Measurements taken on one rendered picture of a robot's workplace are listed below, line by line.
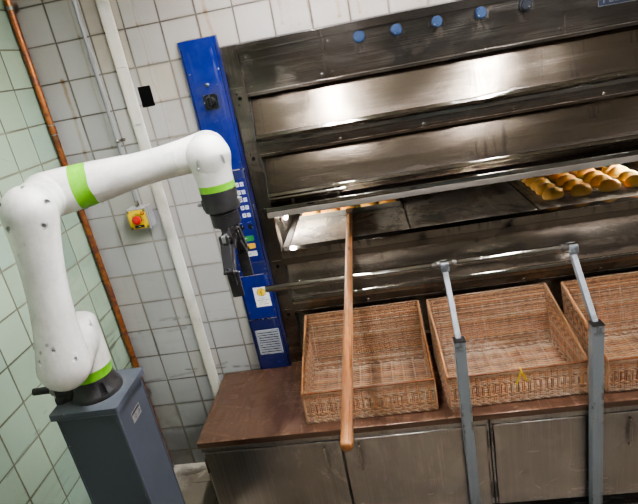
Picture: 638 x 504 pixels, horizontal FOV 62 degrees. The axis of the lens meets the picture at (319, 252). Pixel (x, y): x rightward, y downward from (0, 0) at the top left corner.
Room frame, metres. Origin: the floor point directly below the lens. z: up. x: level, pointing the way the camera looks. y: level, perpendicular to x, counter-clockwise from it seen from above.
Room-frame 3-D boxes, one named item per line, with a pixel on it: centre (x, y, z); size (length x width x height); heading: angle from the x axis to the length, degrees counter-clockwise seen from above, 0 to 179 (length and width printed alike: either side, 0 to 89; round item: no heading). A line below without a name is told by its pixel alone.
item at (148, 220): (2.38, 0.77, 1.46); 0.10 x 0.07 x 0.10; 82
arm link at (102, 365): (1.37, 0.72, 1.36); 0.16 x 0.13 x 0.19; 10
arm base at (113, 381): (1.39, 0.78, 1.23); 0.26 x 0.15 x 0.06; 83
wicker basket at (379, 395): (2.04, -0.12, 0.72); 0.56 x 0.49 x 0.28; 83
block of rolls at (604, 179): (2.58, -1.35, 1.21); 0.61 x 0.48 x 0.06; 172
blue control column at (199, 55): (3.29, 0.20, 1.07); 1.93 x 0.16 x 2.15; 172
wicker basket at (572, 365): (1.96, -0.70, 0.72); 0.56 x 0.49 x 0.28; 84
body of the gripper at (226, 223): (1.33, 0.22, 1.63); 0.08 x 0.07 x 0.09; 173
